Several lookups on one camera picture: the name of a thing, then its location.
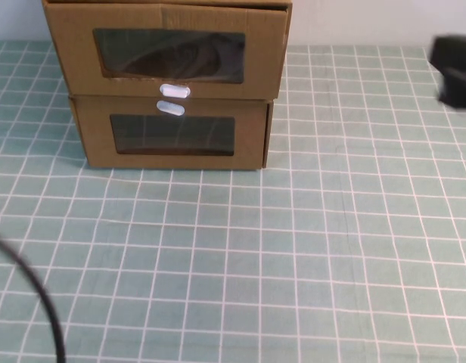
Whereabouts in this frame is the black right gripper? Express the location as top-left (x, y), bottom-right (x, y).
top-left (428, 33), bottom-right (466, 113)

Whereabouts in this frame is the white plastic drawer handle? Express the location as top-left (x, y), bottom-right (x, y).
top-left (156, 100), bottom-right (186, 116)
top-left (159, 83), bottom-right (191, 101)

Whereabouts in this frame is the cardboard shoe box outer shell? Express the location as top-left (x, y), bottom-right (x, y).
top-left (42, 0), bottom-right (294, 100)

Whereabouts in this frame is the black cable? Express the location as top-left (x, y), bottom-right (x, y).
top-left (0, 229), bottom-right (68, 363)

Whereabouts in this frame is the cardboard drawer with curved window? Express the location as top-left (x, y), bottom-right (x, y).
top-left (45, 2), bottom-right (290, 101)

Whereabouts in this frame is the cardboard shoe box with rectangular window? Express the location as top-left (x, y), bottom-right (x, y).
top-left (68, 95), bottom-right (275, 172)

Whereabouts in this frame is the green checkered tablecloth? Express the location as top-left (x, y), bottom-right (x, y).
top-left (0, 39), bottom-right (466, 363)

